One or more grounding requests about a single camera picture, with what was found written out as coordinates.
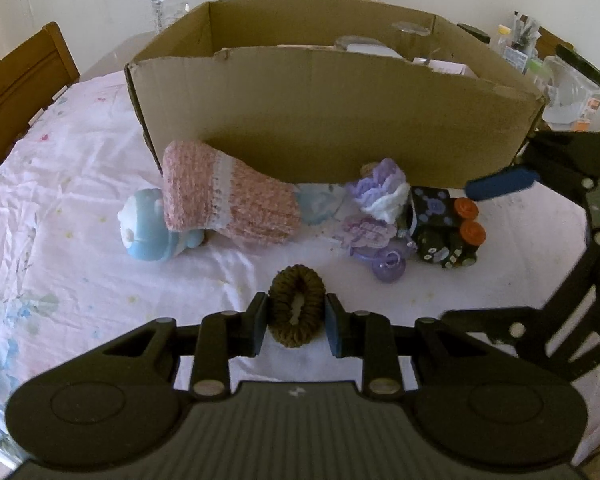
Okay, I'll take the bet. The black toy with orange wheels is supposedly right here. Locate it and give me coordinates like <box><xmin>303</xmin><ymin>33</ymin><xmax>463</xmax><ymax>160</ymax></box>
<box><xmin>407</xmin><ymin>186</ymin><xmax>487</xmax><ymax>269</ymax></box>

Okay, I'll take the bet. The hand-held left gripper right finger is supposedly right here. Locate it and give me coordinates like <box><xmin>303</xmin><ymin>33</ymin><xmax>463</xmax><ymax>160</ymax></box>
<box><xmin>325</xmin><ymin>292</ymin><xmax>520</xmax><ymax>397</ymax></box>

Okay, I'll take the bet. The pink knitted cover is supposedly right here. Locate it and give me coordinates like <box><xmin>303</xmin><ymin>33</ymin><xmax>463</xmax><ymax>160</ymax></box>
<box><xmin>160</xmin><ymin>139</ymin><xmax>302</xmax><ymax>247</ymax></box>

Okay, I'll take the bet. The brown hair scrunchie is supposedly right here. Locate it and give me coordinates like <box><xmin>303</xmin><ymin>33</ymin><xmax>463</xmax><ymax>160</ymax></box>
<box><xmin>267</xmin><ymin>264</ymin><xmax>327</xmax><ymax>347</ymax></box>

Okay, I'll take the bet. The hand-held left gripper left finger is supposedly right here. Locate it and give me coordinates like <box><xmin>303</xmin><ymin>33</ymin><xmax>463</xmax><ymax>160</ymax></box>
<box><xmin>100</xmin><ymin>292</ymin><xmax>269</xmax><ymax>399</ymax></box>

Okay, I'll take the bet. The light blue soft item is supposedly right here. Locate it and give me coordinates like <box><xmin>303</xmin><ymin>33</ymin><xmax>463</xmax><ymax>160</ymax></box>
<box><xmin>295</xmin><ymin>183</ymin><xmax>349</xmax><ymax>226</ymax></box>

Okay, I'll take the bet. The cardboard box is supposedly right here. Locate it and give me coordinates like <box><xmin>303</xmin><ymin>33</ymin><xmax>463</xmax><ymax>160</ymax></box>
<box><xmin>124</xmin><ymin>0</ymin><xmax>549</xmax><ymax>191</ymax></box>

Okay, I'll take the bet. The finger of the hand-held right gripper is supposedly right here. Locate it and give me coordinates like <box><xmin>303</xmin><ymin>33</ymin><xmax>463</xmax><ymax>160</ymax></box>
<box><xmin>465</xmin><ymin>130</ymin><xmax>600</xmax><ymax>242</ymax></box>
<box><xmin>440</xmin><ymin>239</ymin><xmax>600</xmax><ymax>385</ymax></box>

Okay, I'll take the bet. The floral white tablecloth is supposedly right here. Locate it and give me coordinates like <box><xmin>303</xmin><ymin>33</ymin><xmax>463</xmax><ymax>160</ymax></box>
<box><xmin>0</xmin><ymin>66</ymin><xmax>600</xmax><ymax>461</ymax></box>

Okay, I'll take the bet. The clear round lid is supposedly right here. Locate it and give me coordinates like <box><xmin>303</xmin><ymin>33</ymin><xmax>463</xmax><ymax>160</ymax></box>
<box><xmin>390</xmin><ymin>21</ymin><xmax>431</xmax><ymax>36</ymax></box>

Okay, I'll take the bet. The small white carton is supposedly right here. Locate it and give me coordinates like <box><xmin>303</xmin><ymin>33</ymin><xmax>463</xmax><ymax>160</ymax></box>
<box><xmin>426</xmin><ymin>57</ymin><xmax>479</xmax><ymax>79</ymax></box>

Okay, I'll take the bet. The purple knitted flower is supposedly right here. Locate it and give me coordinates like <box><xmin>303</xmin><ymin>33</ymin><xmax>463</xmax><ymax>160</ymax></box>
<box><xmin>347</xmin><ymin>158</ymin><xmax>412</xmax><ymax>224</ymax></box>

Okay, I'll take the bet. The white plastic container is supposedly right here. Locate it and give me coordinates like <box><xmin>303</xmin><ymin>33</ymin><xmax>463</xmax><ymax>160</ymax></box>
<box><xmin>347</xmin><ymin>42</ymin><xmax>407</xmax><ymax>61</ymax></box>

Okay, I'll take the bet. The blue and white toy figure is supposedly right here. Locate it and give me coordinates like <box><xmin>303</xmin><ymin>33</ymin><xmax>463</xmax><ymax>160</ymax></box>
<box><xmin>117</xmin><ymin>188</ymin><xmax>206</xmax><ymax>264</ymax></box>

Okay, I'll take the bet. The purple flower-shaped charm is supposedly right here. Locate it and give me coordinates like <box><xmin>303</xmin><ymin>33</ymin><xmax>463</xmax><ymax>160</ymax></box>
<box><xmin>338</xmin><ymin>215</ymin><xmax>399</xmax><ymax>259</ymax></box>

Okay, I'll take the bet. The large black-lidded plastic jar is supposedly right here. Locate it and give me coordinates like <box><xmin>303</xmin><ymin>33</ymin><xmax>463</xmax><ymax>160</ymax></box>
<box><xmin>542</xmin><ymin>43</ymin><xmax>600</xmax><ymax>127</ymax></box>

